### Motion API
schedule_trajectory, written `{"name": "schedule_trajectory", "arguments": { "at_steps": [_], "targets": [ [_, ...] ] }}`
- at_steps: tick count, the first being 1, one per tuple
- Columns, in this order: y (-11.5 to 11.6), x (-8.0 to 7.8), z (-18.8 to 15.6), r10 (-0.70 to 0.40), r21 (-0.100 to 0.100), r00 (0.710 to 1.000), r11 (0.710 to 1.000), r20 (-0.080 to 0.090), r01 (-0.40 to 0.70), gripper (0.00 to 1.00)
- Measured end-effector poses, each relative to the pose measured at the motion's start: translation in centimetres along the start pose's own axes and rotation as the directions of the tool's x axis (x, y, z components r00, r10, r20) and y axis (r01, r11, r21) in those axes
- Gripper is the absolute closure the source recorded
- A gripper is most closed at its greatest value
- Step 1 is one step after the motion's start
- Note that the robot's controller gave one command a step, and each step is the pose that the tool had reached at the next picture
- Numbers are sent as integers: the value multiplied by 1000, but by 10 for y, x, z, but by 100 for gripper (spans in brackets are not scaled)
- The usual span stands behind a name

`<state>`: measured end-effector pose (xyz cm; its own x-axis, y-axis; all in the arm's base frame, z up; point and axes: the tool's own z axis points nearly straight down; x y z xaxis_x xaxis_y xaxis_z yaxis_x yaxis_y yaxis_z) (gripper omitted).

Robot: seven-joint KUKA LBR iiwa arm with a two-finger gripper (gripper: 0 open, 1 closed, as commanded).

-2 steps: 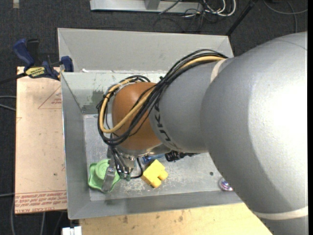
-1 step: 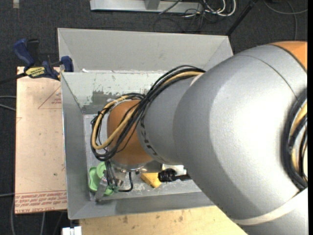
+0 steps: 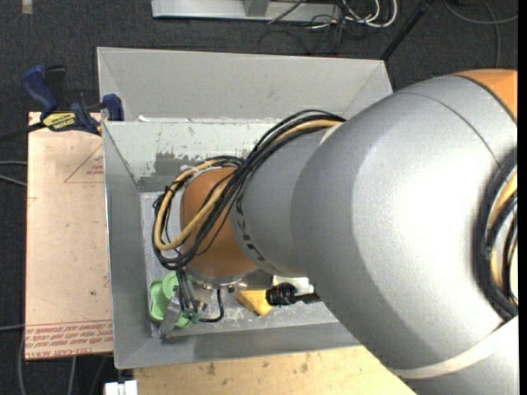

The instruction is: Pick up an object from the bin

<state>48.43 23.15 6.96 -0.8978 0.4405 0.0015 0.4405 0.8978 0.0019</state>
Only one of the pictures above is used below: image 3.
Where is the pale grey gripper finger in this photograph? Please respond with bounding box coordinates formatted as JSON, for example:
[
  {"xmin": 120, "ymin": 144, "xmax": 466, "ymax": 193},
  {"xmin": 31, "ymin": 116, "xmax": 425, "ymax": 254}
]
[{"xmin": 157, "ymin": 296, "xmax": 183, "ymax": 340}]

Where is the light green plastic cup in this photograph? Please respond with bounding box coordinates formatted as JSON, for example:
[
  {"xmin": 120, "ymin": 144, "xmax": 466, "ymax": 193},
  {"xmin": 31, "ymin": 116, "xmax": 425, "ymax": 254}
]
[{"xmin": 148, "ymin": 270, "xmax": 193, "ymax": 331}]

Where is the yellow sponge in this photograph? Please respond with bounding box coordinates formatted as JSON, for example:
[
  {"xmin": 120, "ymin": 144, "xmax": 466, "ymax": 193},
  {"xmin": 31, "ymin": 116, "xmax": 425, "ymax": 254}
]
[{"xmin": 235, "ymin": 287, "xmax": 274, "ymax": 318}]

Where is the grey metal bin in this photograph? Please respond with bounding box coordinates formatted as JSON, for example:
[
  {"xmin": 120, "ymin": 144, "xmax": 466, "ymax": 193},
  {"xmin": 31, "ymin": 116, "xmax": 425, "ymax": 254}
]
[{"xmin": 96, "ymin": 46, "xmax": 394, "ymax": 370}]

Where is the brown cardboard board, red print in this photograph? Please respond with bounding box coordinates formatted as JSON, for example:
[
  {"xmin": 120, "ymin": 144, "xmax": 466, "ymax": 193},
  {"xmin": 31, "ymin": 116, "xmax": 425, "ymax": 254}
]
[{"xmin": 24, "ymin": 111, "xmax": 114, "ymax": 361}]

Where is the black cylinder on white bracket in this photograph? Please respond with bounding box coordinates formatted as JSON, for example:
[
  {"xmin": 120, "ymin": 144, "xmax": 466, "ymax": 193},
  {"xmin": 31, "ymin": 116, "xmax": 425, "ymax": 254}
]
[{"xmin": 265, "ymin": 276, "xmax": 321, "ymax": 308}]

